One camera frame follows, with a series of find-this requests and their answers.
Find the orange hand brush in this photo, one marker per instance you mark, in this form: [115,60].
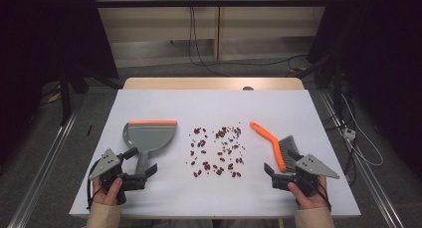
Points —
[277,148]

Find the red beans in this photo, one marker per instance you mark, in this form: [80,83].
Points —
[219,134]

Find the black metal stand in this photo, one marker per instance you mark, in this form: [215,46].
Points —
[336,85]
[65,95]

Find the grey dustpan with orange lip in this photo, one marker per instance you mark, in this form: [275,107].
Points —
[149,136]

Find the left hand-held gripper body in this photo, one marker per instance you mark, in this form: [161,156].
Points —
[106,163]

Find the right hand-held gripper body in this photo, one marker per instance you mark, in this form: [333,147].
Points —
[312,166]

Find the person's right hand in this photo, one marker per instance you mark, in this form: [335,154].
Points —
[312,202]

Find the black horizontal bar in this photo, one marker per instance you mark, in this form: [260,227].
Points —
[212,2]

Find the person's left hand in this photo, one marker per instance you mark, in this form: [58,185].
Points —
[105,196]

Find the small black stick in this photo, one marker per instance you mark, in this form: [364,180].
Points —
[89,130]

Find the aluminium floor rail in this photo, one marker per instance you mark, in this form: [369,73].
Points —
[46,161]
[365,175]

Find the black curtain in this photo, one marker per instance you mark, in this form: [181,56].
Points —
[381,55]
[40,39]

